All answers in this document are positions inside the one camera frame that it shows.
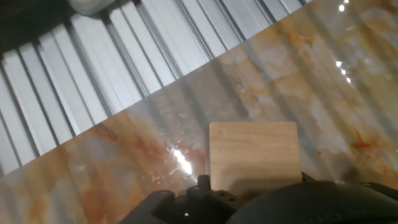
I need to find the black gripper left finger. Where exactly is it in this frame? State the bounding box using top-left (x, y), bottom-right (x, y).
top-left (118, 174), bottom-right (246, 224)

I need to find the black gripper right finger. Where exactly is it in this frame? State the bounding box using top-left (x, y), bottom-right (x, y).
top-left (300, 170), bottom-right (317, 184)

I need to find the plain wooden cube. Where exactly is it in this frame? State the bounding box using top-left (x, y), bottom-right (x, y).
top-left (206, 121), bottom-right (303, 196)

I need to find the orange grey marble mat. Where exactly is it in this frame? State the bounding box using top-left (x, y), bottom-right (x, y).
top-left (0, 0), bottom-right (398, 224)

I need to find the white rounded object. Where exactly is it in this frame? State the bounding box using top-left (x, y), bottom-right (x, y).
top-left (67, 0), bottom-right (116, 16)

